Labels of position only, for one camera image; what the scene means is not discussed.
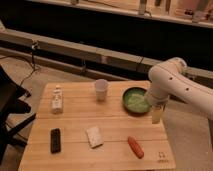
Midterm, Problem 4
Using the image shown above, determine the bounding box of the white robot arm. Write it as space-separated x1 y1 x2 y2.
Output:
145 57 213 121

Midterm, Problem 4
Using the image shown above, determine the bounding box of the green bowl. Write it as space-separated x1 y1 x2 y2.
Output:
122 87 151 114

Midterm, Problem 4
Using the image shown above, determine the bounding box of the orange carrot toy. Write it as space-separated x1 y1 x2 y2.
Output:
127 136 144 159

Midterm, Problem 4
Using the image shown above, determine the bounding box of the translucent plastic cup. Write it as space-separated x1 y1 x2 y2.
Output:
94 79 108 101

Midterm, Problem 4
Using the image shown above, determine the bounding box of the small white bottle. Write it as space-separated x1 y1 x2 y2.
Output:
51 85 63 114

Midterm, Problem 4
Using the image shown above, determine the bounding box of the black remote control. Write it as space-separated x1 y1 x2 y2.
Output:
50 128 61 153

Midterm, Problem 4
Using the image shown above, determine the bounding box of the black chair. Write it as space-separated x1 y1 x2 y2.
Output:
0 65 35 164

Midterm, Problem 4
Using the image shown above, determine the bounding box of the black cable on floor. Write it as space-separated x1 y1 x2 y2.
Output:
0 43 43 88

